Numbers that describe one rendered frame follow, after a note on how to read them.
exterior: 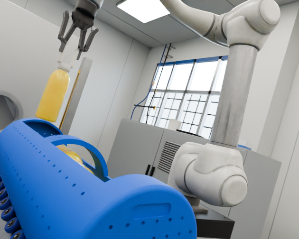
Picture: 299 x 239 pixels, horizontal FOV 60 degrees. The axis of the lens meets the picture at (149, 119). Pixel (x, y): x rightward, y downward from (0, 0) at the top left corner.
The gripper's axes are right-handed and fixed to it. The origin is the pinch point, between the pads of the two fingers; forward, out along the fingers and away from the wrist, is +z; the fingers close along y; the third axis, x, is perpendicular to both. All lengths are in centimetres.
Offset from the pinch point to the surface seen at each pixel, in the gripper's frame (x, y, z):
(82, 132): -453, -212, 55
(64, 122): -83, -36, 27
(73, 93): -83, -35, 6
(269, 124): -68, -260, -44
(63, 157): 35.1, 2.7, 28.8
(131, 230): 61, -2, 33
